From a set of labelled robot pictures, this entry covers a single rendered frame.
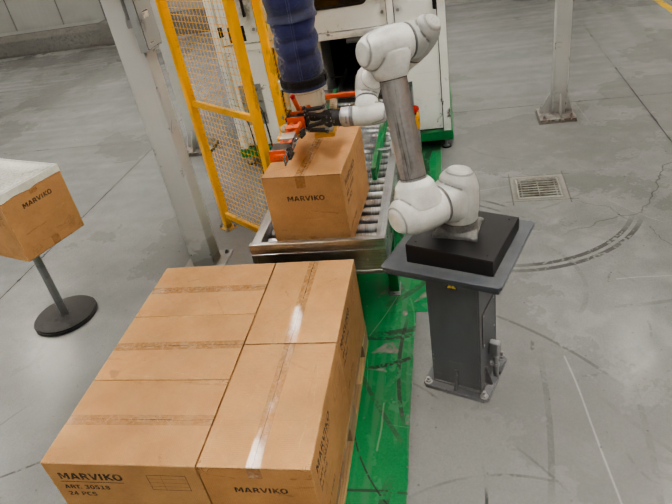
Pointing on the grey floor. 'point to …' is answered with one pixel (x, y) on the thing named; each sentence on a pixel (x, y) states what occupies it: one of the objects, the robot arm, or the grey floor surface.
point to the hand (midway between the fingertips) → (297, 121)
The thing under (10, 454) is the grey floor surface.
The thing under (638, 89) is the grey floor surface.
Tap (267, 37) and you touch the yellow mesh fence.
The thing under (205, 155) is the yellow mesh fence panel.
